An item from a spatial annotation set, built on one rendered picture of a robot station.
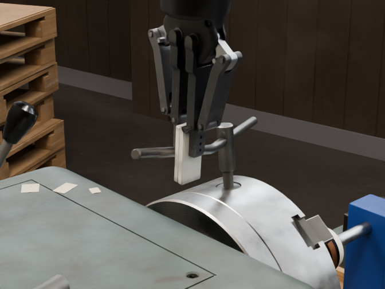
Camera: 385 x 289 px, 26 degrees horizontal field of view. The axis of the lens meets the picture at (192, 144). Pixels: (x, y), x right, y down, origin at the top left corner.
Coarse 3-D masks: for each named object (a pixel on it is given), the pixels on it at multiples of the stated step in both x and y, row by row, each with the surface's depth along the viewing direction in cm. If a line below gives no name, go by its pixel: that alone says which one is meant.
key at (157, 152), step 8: (248, 120) 116; (256, 120) 118; (240, 128) 113; (248, 128) 116; (216, 144) 106; (224, 144) 108; (136, 152) 89; (144, 152) 89; (152, 152) 91; (160, 152) 93; (168, 152) 94; (208, 152) 104
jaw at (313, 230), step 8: (296, 224) 108; (304, 224) 108; (312, 224) 111; (320, 224) 112; (304, 232) 107; (312, 232) 108; (320, 232) 111; (328, 232) 111; (304, 240) 107; (312, 240) 107; (320, 240) 110; (328, 240) 111; (312, 248) 106
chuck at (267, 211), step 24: (192, 192) 111; (216, 192) 110; (240, 192) 110; (264, 192) 110; (240, 216) 105; (264, 216) 106; (288, 216) 107; (264, 240) 103; (288, 240) 104; (288, 264) 102; (312, 264) 105; (336, 288) 106
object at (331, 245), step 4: (332, 240) 125; (328, 244) 124; (332, 244) 125; (336, 244) 125; (328, 248) 124; (332, 248) 124; (336, 248) 125; (332, 252) 124; (336, 252) 125; (332, 256) 124; (336, 256) 125; (332, 260) 124; (336, 260) 125; (336, 264) 126
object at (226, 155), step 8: (224, 128) 108; (232, 128) 109; (224, 136) 109; (232, 136) 109; (232, 144) 109; (224, 152) 109; (232, 152) 110; (224, 160) 110; (232, 160) 110; (224, 168) 110; (232, 168) 110; (224, 176) 111; (232, 176) 111; (224, 184) 111; (232, 184) 111
